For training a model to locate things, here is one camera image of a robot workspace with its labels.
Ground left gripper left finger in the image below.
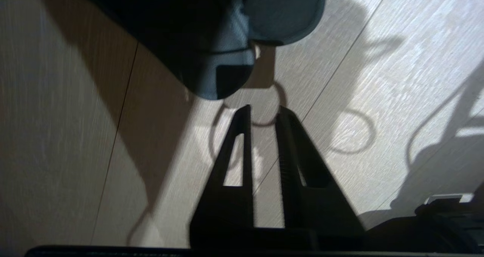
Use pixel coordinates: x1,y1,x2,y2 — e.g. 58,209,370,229
189,104,255,249

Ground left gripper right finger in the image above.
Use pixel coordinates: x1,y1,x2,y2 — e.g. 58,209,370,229
275,106,366,249

